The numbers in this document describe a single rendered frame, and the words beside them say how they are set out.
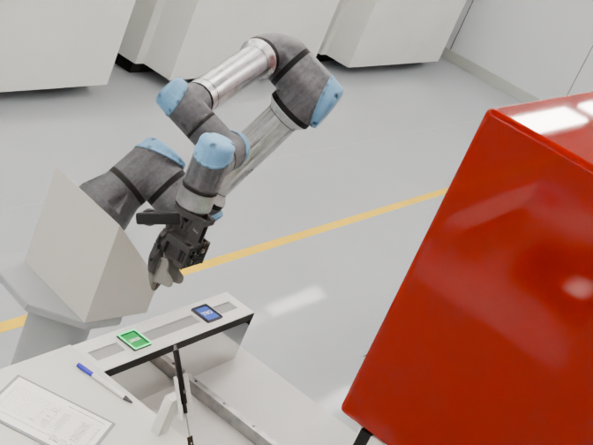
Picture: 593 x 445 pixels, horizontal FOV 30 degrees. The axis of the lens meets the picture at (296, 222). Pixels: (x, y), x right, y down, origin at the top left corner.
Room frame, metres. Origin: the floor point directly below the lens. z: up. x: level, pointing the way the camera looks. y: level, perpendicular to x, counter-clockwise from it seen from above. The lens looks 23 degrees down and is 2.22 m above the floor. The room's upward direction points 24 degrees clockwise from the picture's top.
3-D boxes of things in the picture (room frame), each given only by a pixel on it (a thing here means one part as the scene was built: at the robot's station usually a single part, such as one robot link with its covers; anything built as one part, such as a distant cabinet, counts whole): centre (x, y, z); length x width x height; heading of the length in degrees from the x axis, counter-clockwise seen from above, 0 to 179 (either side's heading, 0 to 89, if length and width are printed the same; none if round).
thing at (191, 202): (2.03, 0.20, 1.33); 0.08 x 0.08 x 0.05
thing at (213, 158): (2.03, 0.20, 1.41); 0.09 x 0.08 x 0.11; 171
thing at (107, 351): (2.15, 0.16, 0.89); 0.55 x 0.09 x 0.14; 155
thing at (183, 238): (2.03, 0.20, 1.25); 0.09 x 0.08 x 0.12; 65
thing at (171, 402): (1.76, 0.07, 1.03); 0.06 x 0.04 x 0.13; 65
